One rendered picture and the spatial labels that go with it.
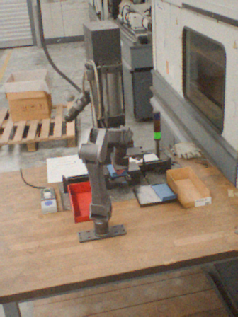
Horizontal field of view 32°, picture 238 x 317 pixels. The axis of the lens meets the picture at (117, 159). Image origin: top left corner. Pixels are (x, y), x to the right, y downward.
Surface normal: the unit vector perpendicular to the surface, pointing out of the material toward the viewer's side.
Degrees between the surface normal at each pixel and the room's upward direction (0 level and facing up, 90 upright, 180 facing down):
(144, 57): 90
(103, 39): 90
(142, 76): 90
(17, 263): 0
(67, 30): 90
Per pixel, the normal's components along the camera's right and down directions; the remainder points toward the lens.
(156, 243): -0.07, -0.89
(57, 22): 0.15, 0.43
